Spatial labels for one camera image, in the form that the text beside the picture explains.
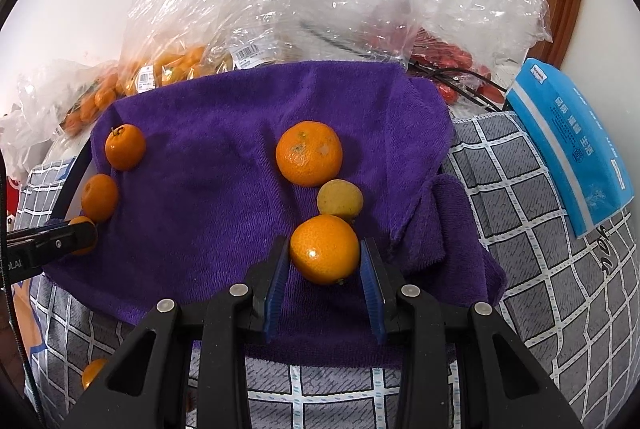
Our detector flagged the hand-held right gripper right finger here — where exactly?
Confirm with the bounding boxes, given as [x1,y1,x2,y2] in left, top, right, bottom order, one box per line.
[359,236,586,429]

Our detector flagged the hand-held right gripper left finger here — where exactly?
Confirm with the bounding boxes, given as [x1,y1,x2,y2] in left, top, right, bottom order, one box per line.
[60,235,292,429]

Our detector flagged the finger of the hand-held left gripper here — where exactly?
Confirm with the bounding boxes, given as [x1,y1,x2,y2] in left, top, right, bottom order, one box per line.
[6,219,99,263]

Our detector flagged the black framed tray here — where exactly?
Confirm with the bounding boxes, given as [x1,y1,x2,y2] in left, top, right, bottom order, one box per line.
[50,136,98,230]

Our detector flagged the pale yellow round fruit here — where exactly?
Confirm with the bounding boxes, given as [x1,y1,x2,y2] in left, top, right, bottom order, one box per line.
[318,179,364,225]

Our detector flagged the orange mandarin with stem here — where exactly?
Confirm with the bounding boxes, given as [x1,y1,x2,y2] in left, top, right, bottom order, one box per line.
[104,124,147,171]

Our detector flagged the large orange mandarin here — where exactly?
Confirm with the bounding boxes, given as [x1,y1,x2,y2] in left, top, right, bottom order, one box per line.
[275,120,344,188]

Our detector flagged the purple towel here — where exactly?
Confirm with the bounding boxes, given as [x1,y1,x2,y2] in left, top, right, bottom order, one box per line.
[42,60,508,370]

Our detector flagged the clear bag of mandarins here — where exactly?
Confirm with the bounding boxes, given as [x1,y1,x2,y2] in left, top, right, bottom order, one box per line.
[0,59,126,180]

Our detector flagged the clear bag of kumquats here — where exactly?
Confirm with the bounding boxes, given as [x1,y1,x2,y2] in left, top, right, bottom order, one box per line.
[117,0,311,97]

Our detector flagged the clear bag of red tomatoes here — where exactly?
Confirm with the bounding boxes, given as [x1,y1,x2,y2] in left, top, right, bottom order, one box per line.
[295,0,553,107]

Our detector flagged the blue tissue pack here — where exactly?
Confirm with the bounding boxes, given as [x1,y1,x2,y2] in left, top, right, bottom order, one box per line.
[505,58,636,240]

